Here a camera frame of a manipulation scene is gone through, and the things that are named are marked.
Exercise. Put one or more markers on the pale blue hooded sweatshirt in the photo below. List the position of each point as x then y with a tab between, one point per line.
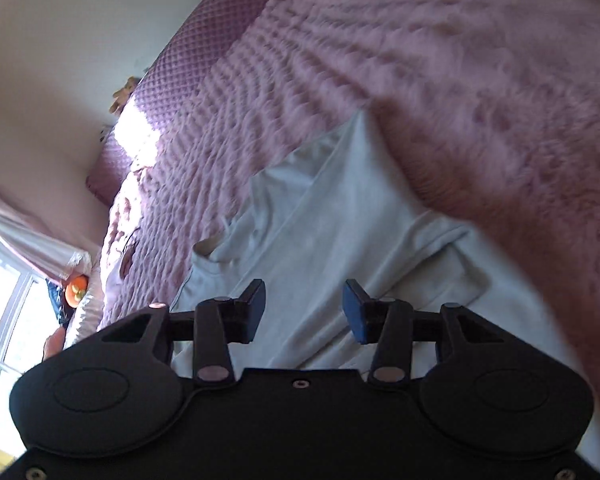
320	220

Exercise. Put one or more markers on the pink soft toy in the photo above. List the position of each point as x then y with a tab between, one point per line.
55	344

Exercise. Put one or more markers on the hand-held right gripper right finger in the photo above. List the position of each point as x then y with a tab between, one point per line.
356	312

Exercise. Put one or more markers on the blue bottle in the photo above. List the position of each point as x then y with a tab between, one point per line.
56	301

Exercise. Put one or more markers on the pink fluffy blanket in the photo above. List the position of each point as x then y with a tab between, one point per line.
430	60

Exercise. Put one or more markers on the orange plush toy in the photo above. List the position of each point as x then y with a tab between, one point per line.
75	291

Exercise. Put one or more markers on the brown teddy bear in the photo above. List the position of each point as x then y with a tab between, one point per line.
124	94

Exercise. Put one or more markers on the window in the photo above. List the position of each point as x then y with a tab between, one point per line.
10	340

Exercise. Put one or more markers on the purple quilted headboard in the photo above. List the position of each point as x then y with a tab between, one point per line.
190	60

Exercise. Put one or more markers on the pink sheer curtain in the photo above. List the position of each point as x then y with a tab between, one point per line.
25	240

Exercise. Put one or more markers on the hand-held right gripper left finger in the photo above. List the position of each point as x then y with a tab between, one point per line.
254	310

